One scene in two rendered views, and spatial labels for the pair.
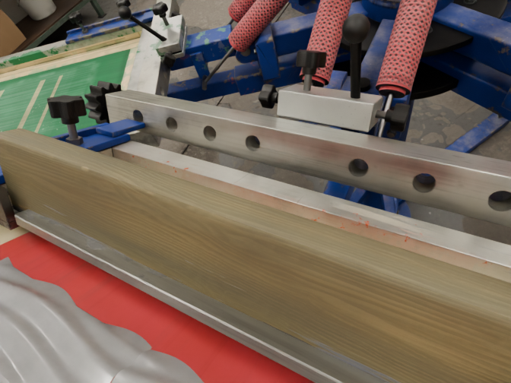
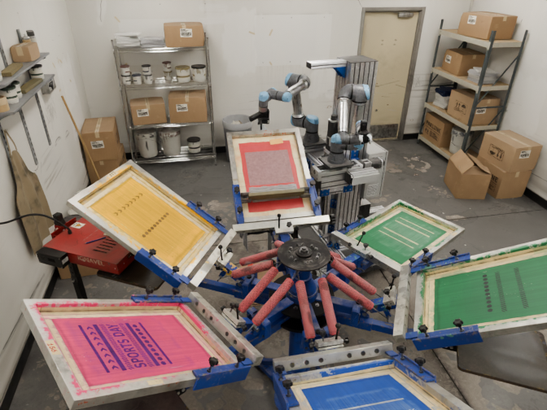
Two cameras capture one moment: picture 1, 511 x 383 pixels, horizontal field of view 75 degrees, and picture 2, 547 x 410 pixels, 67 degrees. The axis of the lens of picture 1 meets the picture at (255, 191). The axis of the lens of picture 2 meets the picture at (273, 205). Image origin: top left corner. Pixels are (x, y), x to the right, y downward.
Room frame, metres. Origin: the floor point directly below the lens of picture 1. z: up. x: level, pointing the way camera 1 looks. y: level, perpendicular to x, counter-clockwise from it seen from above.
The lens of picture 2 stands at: (1.55, -2.13, 2.72)
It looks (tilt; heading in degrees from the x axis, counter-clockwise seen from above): 31 degrees down; 123
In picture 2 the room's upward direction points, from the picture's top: 1 degrees clockwise
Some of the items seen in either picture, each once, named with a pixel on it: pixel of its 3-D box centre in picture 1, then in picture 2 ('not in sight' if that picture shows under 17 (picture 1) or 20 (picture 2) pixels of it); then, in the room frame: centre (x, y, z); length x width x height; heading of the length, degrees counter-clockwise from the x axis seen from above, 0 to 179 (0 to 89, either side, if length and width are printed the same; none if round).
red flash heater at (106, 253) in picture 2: not in sight; (101, 240); (-0.70, -0.85, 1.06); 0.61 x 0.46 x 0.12; 15
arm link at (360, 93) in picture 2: not in sight; (356, 118); (0.33, 0.91, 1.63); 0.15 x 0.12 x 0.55; 30
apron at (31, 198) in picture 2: not in sight; (26, 188); (-1.85, -0.74, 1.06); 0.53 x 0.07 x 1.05; 135
